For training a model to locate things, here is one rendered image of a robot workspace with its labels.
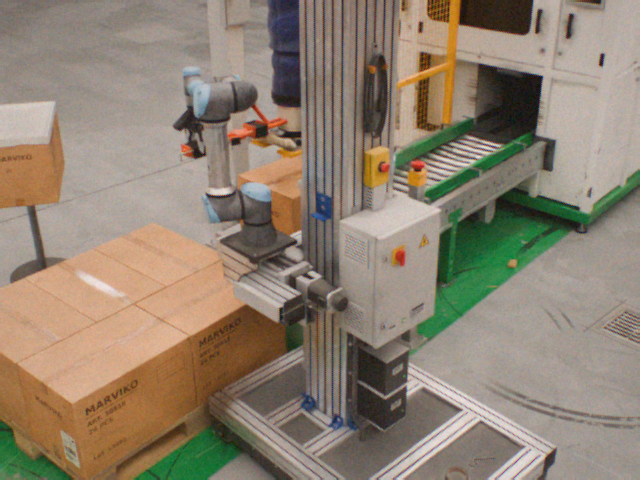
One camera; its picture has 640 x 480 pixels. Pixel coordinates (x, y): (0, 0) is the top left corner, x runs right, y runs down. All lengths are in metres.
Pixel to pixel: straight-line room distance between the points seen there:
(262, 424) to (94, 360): 0.76
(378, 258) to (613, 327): 2.24
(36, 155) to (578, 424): 3.11
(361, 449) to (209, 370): 0.80
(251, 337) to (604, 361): 1.86
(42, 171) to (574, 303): 3.11
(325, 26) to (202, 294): 1.56
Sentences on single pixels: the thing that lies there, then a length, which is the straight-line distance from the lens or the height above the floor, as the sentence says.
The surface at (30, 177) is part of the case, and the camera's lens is 4.72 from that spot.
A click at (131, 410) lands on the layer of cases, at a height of 0.35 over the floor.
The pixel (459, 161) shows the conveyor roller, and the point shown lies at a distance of 5.34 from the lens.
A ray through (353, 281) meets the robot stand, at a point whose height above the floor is 1.00.
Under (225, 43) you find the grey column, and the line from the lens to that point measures 4.87.
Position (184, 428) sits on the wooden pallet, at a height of 0.07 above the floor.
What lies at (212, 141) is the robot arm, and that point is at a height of 1.48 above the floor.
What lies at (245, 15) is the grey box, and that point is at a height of 1.51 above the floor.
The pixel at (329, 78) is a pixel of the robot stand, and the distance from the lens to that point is 2.87.
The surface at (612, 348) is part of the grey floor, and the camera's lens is 4.65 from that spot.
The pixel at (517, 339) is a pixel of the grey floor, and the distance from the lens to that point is 4.58.
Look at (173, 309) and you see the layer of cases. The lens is 3.77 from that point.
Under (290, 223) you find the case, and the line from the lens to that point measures 3.87.
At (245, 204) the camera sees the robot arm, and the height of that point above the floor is 1.22.
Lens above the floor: 2.55
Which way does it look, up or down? 28 degrees down
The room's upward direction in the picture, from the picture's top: straight up
